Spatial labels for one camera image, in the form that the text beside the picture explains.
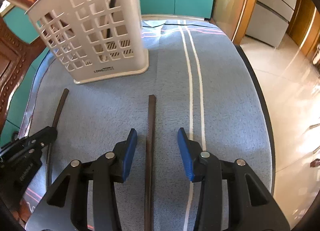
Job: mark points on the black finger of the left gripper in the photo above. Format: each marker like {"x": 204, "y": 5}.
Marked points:
{"x": 41, "y": 138}

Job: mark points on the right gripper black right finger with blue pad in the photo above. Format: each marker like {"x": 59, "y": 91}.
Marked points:
{"x": 204, "y": 167}

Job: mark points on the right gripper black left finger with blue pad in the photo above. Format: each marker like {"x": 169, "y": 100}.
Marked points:
{"x": 110, "y": 168}

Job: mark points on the dark brown chopstick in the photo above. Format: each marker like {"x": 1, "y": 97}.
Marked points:
{"x": 54, "y": 125}

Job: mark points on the dark red-brown chopstick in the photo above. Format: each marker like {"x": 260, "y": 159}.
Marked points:
{"x": 149, "y": 149}

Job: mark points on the blue striped table cloth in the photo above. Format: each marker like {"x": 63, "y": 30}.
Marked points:
{"x": 200, "y": 83}

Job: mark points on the carved wooden chair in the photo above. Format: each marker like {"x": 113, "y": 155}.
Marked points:
{"x": 16, "y": 58}

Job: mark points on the white perforated utensil basket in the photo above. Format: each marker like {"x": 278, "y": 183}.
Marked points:
{"x": 93, "y": 39}

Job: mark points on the wooden glass sliding door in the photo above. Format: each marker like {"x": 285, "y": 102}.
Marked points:
{"x": 232, "y": 17}

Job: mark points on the silver refrigerator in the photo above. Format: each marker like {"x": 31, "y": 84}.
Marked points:
{"x": 270, "y": 20}

